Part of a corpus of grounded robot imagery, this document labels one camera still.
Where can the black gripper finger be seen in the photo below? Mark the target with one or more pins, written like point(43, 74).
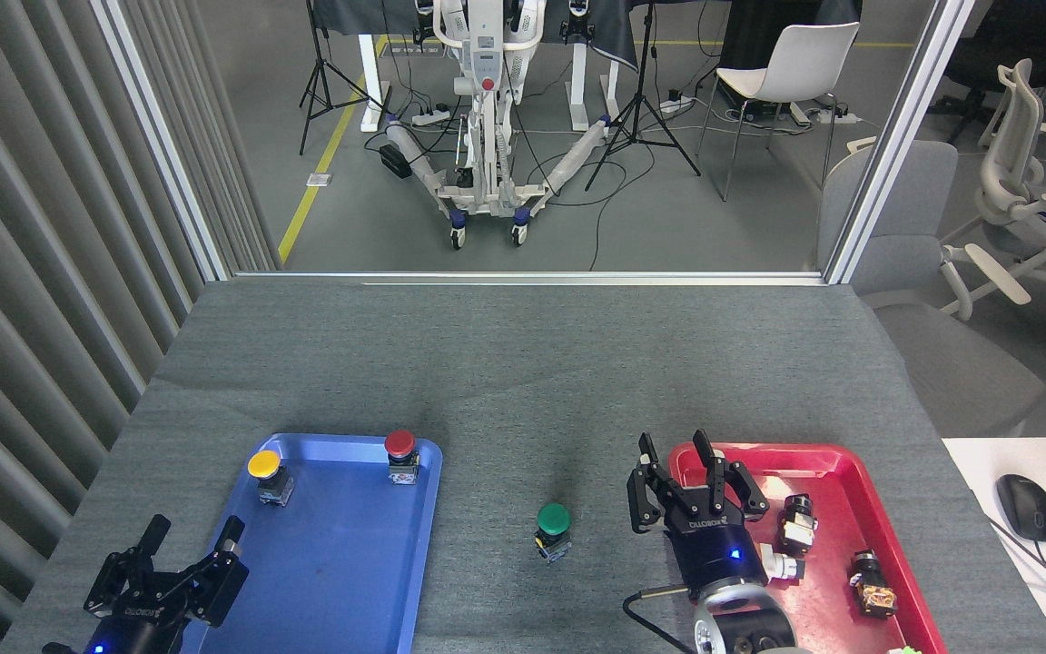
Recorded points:
point(741, 490)
point(158, 536)
point(223, 586)
point(646, 495)

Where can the white stand on wheels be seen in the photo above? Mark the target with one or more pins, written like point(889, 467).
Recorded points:
point(487, 54)

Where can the black power adapter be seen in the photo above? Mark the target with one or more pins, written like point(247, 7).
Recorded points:
point(395, 162)

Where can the white ergonomic office chair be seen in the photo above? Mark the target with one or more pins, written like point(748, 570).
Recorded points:
point(1018, 163)

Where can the silver post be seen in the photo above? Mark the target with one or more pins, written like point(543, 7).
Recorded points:
point(160, 136)
point(895, 136)

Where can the grey upholstered chair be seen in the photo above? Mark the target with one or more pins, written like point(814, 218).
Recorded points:
point(913, 272)

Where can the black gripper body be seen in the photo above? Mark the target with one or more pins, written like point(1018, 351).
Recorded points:
point(714, 549)
point(142, 631)

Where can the black office chair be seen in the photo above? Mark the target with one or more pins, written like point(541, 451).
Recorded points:
point(1004, 45)

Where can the white plastic chair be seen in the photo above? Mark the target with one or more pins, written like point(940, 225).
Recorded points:
point(795, 64)

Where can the red plastic tray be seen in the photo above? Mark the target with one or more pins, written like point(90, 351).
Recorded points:
point(841, 509)

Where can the green push button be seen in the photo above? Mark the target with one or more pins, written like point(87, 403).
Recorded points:
point(553, 520)

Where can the black computer mouse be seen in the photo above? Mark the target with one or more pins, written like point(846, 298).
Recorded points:
point(1027, 509)

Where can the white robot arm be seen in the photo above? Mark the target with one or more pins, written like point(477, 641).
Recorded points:
point(750, 627)

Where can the small white switch part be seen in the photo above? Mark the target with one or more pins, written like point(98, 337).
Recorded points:
point(782, 565)

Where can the red push button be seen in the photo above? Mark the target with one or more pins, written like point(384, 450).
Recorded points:
point(400, 445)

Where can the silver table rail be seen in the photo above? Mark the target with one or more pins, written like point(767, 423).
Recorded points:
point(532, 277)

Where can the black and white switch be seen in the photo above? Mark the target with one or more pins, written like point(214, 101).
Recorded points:
point(797, 525)

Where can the black switch with brown end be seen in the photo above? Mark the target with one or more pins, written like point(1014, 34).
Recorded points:
point(873, 586)

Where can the yellow push button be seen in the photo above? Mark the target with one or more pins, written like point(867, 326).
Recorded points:
point(264, 464)

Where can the black tripod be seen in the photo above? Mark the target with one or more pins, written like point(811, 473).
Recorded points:
point(639, 109)
point(319, 73)

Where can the white power strip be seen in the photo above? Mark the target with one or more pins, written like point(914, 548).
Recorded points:
point(836, 116)
point(430, 116)

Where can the white table leg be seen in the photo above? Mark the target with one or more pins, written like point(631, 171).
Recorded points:
point(370, 82)
point(580, 86)

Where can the blue plastic tray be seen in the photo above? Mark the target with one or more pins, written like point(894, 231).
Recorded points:
point(341, 563)

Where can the grey floor plate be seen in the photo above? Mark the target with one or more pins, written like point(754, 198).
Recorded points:
point(320, 180)

